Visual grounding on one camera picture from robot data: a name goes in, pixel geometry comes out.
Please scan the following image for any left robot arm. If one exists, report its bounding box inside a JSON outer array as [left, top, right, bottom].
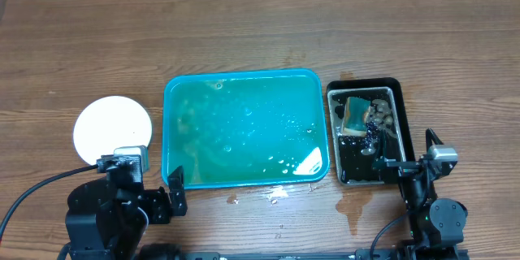
[[65, 166, 188, 260]]

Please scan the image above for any white plate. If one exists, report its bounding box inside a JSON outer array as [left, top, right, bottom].
[[72, 96, 153, 165]]

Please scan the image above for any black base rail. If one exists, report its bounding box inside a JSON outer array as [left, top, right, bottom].
[[132, 244, 470, 260]]

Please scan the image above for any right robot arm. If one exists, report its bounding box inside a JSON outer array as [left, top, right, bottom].
[[368, 128, 469, 259]]

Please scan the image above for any black outer tray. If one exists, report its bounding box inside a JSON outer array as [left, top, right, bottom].
[[326, 76, 417, 187]]

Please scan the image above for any teal plastic tray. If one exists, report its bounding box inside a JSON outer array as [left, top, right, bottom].
[[162, 69, 331, 189]]

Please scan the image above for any green yellow sponge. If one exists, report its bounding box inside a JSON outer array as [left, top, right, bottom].
[[341, 97, 371, 137]]

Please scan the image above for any metal pan with dirty water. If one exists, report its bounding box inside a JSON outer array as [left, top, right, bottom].
[[327, 86, 408, 185]]

